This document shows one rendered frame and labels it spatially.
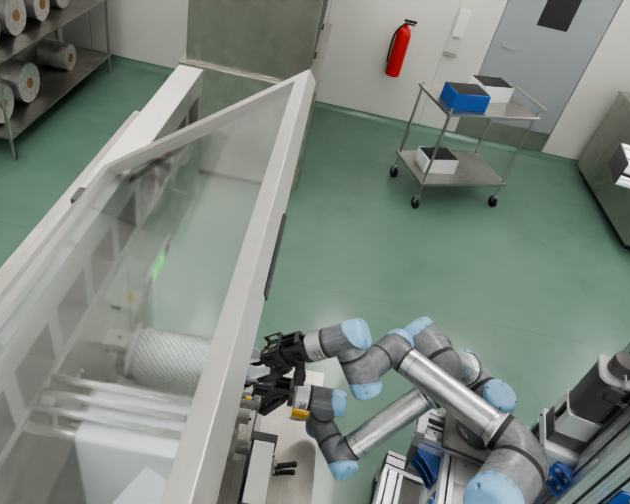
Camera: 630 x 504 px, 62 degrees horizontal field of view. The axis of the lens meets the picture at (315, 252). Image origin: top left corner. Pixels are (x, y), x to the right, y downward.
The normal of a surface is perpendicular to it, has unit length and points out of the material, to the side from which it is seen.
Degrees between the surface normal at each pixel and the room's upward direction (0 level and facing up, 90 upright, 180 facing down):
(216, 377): 38
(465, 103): 90
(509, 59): 90
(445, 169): 90
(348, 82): 90
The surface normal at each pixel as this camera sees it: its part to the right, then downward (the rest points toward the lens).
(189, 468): -0.44, -0.72
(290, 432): 0.19, -0.75
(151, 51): -0.09, 0.63
